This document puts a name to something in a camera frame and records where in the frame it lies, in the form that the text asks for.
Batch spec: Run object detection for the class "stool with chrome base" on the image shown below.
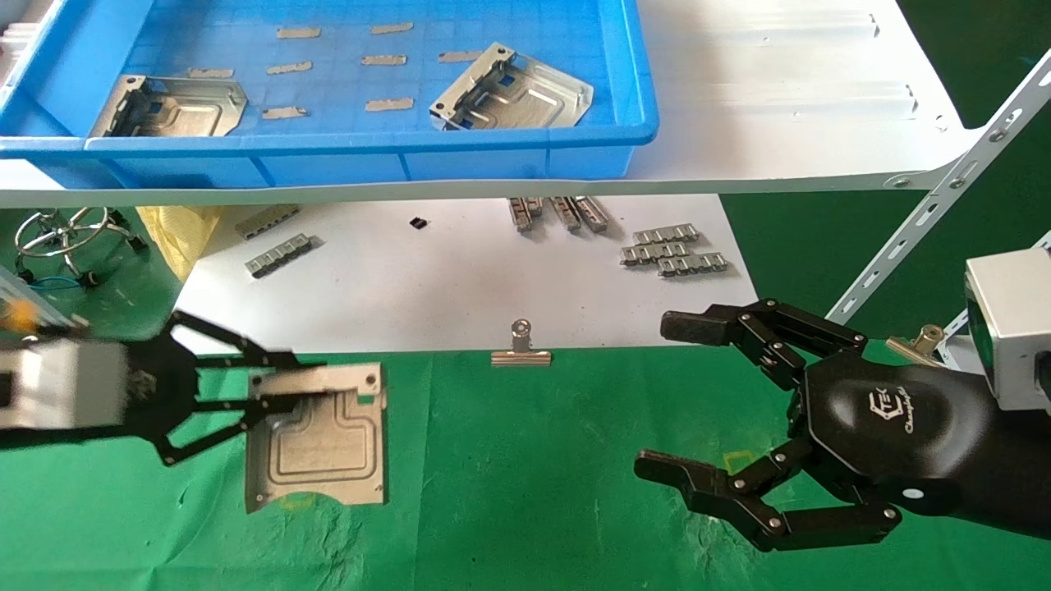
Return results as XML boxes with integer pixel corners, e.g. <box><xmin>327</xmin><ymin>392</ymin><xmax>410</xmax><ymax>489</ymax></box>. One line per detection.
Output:
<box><xmin>12</xmin><ymin>207</ymin><xmax>149</xmax><ymax>286</ymax></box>

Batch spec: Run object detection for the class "metal binder clip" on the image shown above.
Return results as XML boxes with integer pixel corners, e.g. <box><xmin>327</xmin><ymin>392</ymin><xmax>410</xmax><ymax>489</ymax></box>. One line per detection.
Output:
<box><xmin>885</xmin><ymin>324</ymin><xmax>947</xmax><ymax>359</ymax></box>
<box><xmin>490</xmin><ymin>318</ymin><xmax>553</xmax><ymax>368</ymax></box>

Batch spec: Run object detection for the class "green flat table cloth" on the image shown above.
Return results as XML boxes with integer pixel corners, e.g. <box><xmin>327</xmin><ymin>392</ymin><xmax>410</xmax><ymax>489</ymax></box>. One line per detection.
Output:
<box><xmin>0</xmin><ymin>332</ymin><xmax>1051</xmax><ymax>591</ymax></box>

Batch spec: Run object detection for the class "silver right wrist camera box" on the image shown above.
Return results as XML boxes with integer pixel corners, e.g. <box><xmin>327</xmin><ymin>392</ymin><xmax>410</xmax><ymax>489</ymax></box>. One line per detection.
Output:
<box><xmin>965</xmin><ymin>246</ymin><xmax>1051</xmax><ymax>411</ymax></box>

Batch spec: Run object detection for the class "blue plastic bin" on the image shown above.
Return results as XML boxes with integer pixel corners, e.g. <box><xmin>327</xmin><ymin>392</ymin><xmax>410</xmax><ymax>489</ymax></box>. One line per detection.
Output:
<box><xmin>0</xmin><ymin>0</ymin><xmax>660</xmax><ymax>190</ymax></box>

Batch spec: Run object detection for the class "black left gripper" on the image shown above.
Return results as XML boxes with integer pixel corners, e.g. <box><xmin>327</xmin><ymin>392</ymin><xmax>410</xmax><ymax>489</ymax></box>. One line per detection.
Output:
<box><xmin>0</xmin><ymin>310</ymin><xmax>329</xmax><ymax>466</ymax></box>

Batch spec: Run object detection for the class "sheet metal bracket plate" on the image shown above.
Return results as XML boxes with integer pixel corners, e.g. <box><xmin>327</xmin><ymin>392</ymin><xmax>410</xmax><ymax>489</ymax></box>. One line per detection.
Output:
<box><xmin>89</xmin><ymin>74</ymin><xmax>249</xmax><ymax>139</ymax></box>
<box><xmin>429</xmin><ymin>43</ymin><xmax>594</xmax><ymax>132</ymax></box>
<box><xmin>245</xmin><ymin>363</ymin><xmax>387</xmax><ymax>515</ymax></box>

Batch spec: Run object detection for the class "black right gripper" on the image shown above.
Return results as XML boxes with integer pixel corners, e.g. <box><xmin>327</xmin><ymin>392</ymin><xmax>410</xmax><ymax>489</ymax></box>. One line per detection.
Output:
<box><xmin>634</xmin><ymin>300</ymin><xmax>1051</xmax><ymax>552</ymax></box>

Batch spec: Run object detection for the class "blue cable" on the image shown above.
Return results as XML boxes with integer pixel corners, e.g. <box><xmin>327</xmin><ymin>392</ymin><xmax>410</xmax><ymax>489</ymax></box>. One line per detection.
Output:
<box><xmin>18</xmin><ymin>273</ymin><xmax>85</xmax><ymax>295</ymax></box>

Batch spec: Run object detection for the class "yellow plastic bag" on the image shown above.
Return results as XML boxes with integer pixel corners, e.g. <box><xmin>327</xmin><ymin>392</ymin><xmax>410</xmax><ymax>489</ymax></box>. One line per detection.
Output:
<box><xmin>135</xmin><ymin>205</ymin><xmax>224</xmax><ymax>282</ymax></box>

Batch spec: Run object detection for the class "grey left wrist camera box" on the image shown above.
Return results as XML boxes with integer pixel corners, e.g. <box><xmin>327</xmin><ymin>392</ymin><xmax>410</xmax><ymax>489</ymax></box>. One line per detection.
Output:
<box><xmin>0</xmin><ymin>338</ymin><xmax>130</xmax><ymax>430</ymax></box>

